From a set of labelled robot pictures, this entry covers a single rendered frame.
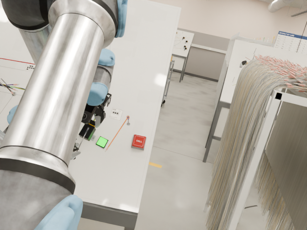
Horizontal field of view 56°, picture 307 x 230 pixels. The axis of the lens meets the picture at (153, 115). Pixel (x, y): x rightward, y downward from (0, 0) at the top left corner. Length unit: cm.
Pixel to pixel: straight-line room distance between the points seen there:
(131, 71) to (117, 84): 10
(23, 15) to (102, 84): 36
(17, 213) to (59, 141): 10
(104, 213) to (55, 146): 88
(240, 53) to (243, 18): 787
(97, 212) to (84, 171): 17
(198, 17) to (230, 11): 124
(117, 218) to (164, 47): 81
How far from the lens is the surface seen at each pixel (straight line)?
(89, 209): 123
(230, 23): 1206
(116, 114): 128
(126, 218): 122
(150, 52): 142
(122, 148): 124
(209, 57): 1205
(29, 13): 59
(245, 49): 432
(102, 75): 91
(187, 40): 1011
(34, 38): 70
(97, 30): 49
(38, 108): 38
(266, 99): 128
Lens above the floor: 158
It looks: 17 degrees down
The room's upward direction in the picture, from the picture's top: 12 degrees clockwise
